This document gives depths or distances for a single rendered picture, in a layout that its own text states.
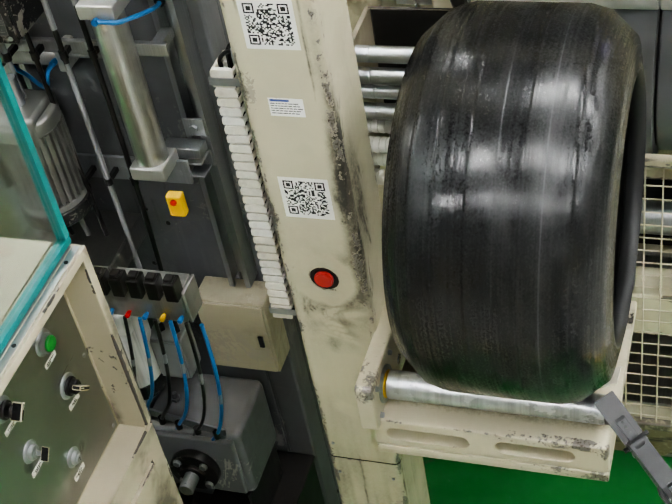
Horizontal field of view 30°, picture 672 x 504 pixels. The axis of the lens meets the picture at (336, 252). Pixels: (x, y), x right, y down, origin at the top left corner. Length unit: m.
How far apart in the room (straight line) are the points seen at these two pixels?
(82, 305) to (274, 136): 0.36
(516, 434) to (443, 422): 0.11
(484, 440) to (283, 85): 0.63
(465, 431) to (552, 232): 0.49
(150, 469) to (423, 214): 0.69
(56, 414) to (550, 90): 0.82
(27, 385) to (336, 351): 0.52
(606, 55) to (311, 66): 0.37
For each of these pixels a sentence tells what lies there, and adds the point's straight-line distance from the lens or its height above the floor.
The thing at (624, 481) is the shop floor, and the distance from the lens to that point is 2.93.
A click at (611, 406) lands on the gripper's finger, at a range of 1.71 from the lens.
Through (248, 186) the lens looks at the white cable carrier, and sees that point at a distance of 1.82.
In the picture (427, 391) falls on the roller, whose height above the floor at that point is 0.91.
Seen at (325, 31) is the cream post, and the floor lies 1.48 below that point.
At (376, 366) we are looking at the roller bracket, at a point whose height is 0.95.
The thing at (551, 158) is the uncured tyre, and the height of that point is 1.39.
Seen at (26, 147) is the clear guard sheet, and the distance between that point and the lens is 1.65.
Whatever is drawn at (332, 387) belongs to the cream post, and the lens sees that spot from 2.08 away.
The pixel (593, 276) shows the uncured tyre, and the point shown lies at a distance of 1.56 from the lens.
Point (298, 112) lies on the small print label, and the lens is 1.69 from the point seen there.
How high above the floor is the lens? 2.34
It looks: 42 degrees down
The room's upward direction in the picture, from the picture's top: 12 degrees counter-clockwise
